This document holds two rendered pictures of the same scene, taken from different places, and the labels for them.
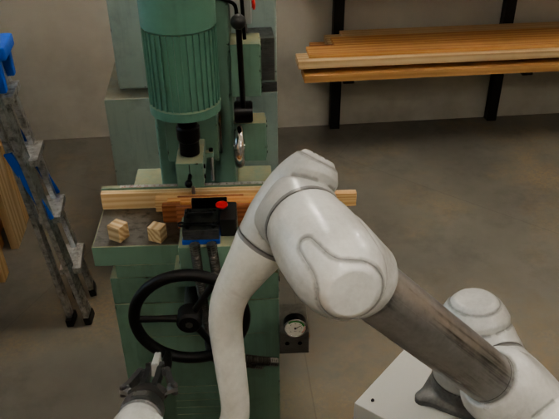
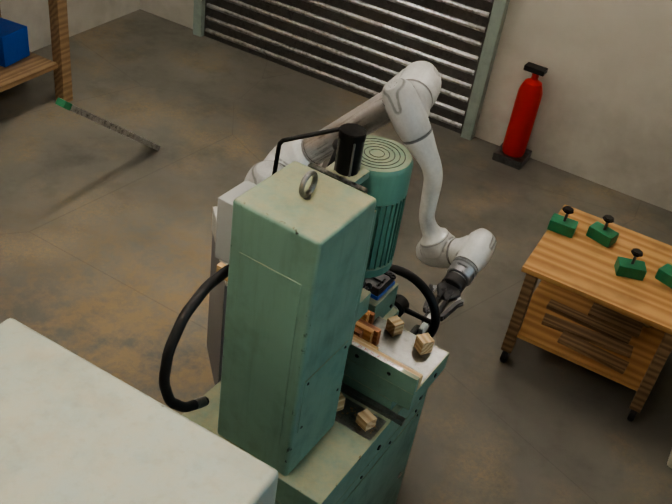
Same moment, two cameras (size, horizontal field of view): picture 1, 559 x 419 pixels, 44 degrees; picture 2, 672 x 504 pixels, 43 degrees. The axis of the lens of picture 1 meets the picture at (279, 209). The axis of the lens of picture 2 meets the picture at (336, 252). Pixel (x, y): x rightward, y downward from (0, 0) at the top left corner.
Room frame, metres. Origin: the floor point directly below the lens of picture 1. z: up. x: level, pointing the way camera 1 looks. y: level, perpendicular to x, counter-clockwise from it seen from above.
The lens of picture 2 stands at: (3.10, 1.04, 2.49)
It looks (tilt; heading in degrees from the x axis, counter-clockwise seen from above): 37 degrees down; 210
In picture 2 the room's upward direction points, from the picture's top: 9 degrees clockwise
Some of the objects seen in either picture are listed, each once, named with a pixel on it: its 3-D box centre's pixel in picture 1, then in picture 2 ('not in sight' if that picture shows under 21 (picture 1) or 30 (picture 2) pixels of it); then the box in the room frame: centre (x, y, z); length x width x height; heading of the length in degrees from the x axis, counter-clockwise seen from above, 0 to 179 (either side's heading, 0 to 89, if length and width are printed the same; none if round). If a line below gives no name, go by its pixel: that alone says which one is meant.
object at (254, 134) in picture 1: (250, 136); not in sight; (1.77, 0.08, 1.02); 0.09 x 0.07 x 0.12; 92
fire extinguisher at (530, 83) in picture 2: not in sight; (524, 114); (-1.31, -0.40, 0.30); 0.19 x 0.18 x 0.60; 5
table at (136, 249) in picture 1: (212, 239); (347, 322); (1.47, 0.18, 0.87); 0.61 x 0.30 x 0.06; 92
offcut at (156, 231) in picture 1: (157, 232); (394, 325); (1.44, 0.31, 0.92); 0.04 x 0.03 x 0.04; 68
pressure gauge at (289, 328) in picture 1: (294, 326); not in sight; (1.38, -0.04, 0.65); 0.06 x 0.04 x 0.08; 92
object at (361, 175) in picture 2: not in sight; (346, 164); (1.72, 0.24, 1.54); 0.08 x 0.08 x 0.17; 2
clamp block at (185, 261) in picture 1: (210, 245); (364, 296); (1.39, 0.17, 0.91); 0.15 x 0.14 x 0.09; 92
